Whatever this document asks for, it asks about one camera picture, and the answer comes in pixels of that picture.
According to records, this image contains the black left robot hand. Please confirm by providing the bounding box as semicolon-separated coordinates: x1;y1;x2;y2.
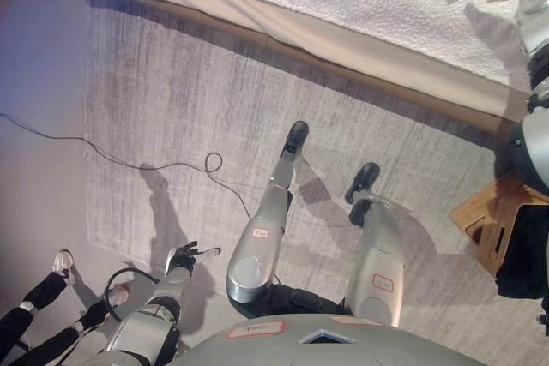
165;240;223;273

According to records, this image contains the silver left robot leg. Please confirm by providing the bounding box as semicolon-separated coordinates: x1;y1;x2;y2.
226;121;311;303

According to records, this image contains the silver robot leg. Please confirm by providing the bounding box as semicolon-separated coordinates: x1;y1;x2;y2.
344;162;407;327
226;121;311;303

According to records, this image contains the silver robot torso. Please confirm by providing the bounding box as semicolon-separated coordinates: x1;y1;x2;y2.
179;282;549;366

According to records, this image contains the person in black trousers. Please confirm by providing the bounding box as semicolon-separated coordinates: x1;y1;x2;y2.
0;248;132;366

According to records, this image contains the grey woven rug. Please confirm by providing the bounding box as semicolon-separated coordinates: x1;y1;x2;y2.
83;0;549;341

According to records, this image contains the silver right robot leg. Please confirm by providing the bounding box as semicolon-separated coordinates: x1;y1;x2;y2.
344;162;407;327

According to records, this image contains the cream mattress sheet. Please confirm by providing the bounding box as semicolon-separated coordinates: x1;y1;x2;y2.
87;0;518;121

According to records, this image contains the thick black wrist cable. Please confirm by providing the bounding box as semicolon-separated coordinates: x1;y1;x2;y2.
104;267;162;324

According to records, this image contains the thin black floor cable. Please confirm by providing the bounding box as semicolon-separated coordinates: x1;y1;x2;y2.
0;111;259;222

